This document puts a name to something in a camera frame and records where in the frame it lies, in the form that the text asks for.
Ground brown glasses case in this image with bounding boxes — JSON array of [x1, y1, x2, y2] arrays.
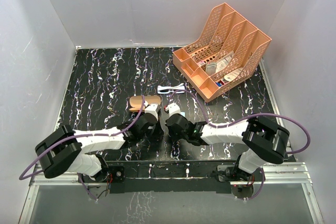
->
[[129, 95, 161, 112]]

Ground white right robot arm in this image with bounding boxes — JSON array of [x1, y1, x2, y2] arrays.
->
[[165, 113, 290, 181]]

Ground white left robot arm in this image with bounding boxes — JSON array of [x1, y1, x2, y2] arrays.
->
[[35, 112, 161, 182]]

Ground white sunglasses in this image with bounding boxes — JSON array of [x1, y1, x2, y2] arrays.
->
[[157, 83, 185, 94]]

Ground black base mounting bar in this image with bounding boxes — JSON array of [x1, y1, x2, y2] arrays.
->
[[78, 159, 266, 196]]

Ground red and blue small items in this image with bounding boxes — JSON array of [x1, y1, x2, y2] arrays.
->
[[216, 81, 225, 87]]

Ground grey folded pouch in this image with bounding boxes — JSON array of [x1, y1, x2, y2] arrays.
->
[[205, 62, 217, 76]]

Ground white round disc item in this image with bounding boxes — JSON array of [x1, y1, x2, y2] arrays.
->
[[224, 68, 242, 82]]

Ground peach plastic desk organizer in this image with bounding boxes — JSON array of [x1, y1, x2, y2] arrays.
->
[[173, 3, 271, 102]]

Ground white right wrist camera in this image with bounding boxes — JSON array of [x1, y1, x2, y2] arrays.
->
[[164, 103, 185, 116]]

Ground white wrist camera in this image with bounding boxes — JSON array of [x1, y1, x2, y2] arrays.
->
[[145, 103, 160, 120], [164, 103, 185, 116]]

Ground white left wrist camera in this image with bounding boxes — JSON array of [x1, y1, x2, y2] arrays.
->
[[145, 103, 160, 120]]

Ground aluminium frame rail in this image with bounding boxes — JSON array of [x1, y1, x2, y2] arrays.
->
[[34, 161, 312, 184]]

